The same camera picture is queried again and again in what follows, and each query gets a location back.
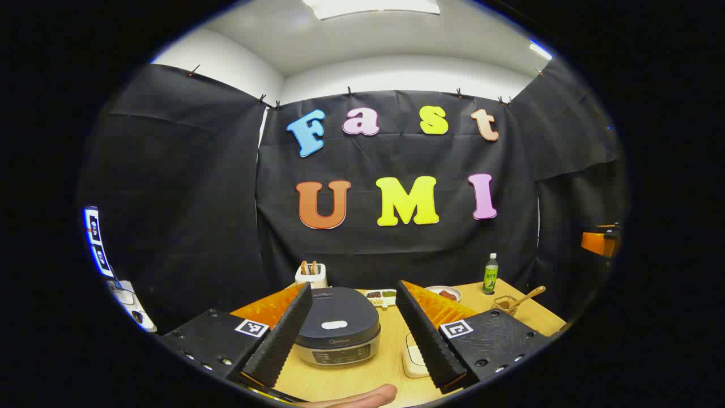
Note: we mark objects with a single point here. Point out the small ceiling light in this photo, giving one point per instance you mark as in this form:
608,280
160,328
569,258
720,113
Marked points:
541,51

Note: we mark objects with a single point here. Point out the white round plate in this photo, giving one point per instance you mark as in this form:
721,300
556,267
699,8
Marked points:
450,289

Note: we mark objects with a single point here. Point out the black computer mouse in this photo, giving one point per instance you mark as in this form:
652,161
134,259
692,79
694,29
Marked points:
139,315

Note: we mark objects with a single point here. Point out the green drink bottle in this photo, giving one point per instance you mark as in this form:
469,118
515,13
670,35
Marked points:
490,277

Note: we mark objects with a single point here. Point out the large ceiling light panel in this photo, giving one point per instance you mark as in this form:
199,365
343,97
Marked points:
371,7

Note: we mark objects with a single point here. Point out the white divided bean dish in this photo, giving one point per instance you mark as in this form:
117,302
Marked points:
380,296

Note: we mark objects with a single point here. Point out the computer monitor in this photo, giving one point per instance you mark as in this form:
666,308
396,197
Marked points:
93,226

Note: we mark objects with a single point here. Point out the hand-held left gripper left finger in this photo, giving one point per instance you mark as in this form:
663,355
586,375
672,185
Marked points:
280,340

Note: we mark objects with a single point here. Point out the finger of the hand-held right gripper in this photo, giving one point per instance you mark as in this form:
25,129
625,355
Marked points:
597,242

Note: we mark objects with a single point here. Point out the white toaster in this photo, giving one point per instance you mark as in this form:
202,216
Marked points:
311,279

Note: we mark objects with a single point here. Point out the wooden spoon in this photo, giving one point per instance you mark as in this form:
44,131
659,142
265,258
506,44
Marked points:
532,293

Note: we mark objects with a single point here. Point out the black backdrop cloth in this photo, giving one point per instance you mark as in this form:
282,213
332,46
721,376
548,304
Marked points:
198,198

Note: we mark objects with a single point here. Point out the white rice container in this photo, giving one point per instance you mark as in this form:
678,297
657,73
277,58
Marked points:
415,357

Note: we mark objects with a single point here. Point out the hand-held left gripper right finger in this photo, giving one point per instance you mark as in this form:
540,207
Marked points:
430,340

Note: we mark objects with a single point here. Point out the white side desk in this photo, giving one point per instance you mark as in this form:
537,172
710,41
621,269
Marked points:
127,300

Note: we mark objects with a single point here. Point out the grey rice cooker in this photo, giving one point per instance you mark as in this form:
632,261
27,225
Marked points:
340,309

